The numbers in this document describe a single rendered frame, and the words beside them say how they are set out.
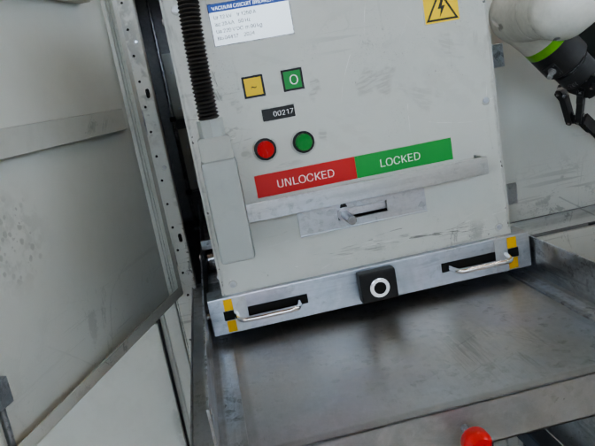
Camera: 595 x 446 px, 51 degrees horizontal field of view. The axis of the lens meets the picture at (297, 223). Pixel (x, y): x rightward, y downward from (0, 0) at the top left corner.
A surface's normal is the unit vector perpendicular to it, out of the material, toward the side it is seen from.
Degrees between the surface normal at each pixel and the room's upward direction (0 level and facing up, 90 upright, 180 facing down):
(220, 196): 90
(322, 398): 0
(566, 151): 90
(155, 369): 90
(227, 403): 0
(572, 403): 90
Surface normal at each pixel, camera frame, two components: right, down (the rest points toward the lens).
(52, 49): 0.97, -0.13
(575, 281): -0.97, 0.20
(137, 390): 0.16, 0.19
